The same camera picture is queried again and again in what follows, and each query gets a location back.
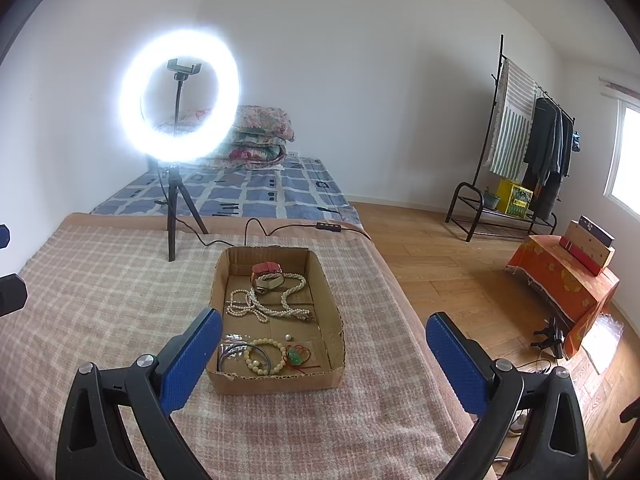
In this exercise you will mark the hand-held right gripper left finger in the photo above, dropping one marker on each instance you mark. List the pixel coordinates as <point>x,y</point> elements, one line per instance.
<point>192,355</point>

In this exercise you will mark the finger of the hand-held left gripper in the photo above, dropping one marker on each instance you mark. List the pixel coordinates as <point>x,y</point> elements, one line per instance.
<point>12,294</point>
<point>3,236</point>

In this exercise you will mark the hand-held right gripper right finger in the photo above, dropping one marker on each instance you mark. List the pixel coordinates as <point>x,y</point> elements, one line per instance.
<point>455,360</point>

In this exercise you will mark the thin silver bangle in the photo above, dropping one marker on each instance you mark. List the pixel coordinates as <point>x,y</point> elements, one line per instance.
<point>221,355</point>

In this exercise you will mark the cardboard box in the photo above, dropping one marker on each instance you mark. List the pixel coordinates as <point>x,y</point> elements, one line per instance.
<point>280,385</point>

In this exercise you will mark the pink plaid blanket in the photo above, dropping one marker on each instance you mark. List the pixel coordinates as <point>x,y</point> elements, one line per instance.
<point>100,285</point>

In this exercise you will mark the white power strip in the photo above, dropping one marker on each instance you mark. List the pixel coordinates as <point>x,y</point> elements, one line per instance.
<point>520,420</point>

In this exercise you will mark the black clamp stand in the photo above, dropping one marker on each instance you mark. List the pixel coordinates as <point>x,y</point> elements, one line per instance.
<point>552,335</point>

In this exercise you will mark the orange cloth-covered table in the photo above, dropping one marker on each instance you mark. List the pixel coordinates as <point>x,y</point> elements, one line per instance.
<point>565,280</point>

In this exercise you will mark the black tripod stand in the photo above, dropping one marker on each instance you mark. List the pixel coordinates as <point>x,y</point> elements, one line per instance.
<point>172,220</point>

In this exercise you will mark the red slim box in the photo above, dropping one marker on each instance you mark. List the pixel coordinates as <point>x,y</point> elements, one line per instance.
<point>575,252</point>

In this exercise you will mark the small grey pot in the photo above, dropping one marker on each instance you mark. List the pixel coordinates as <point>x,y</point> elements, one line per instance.
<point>490,200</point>

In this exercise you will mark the yellow crate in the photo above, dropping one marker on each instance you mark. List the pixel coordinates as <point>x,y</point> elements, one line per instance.
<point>515,199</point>

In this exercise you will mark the beige gift box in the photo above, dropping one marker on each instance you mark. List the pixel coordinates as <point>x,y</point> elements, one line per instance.
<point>590,245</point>

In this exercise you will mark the blue patterned bedsheet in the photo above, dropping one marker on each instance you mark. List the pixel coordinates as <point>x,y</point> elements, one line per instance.
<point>260,190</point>

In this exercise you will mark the folded floral quilt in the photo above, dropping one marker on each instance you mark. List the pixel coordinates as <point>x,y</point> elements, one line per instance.
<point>265,122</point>
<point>250,155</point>

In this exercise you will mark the dark green hanging jacket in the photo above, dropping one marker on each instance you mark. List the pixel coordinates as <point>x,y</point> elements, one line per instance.
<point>542,145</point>

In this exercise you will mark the striped towel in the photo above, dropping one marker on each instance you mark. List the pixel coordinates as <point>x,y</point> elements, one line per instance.
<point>510,125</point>

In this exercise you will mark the grey hanging garment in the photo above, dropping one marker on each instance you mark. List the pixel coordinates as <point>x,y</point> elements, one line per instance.
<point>566,145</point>

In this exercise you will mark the black phone holder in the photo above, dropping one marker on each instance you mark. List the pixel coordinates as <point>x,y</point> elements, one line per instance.
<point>184,66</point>

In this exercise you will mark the small blue hanging item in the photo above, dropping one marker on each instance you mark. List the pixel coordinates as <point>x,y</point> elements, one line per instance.
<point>576,141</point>

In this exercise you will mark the white window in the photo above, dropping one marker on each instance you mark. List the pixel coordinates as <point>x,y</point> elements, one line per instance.
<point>627,160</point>

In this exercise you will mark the black clothes rack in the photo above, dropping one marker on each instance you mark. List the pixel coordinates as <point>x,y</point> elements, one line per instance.
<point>496,85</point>

